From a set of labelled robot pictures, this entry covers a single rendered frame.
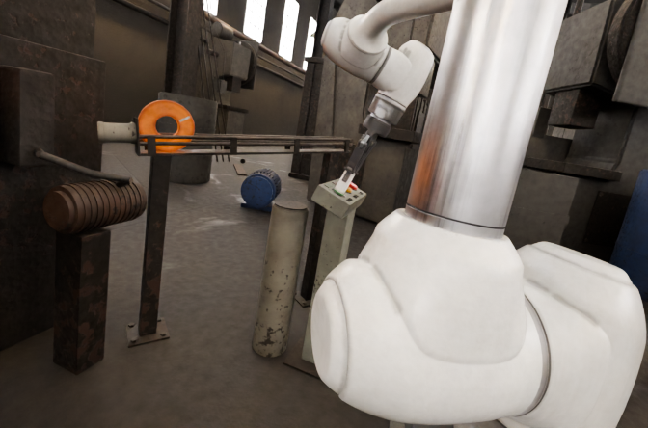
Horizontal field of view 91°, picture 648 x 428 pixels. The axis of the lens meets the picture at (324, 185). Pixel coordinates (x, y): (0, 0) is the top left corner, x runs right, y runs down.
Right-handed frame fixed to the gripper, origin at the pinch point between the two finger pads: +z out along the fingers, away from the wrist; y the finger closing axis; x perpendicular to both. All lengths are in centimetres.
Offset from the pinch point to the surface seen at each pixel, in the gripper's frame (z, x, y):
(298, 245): 26.2, -2.9, -1.3
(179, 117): 8, -53, 11
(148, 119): 12, -57, 17
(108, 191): 31, -50, 28
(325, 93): -15, -102, -216
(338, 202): 5.1, 2.4, 4.5
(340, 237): 16.3, 7.3, -2.5
